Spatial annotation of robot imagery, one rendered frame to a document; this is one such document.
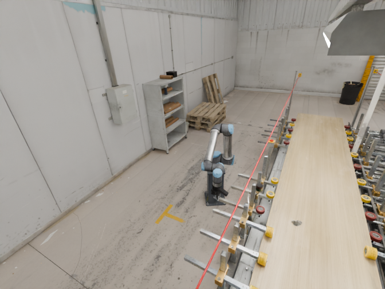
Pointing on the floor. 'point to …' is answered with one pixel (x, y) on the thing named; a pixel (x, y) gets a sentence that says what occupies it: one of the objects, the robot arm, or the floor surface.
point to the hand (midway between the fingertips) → (218, 200)
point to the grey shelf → (175, 135)
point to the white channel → (353, 6)
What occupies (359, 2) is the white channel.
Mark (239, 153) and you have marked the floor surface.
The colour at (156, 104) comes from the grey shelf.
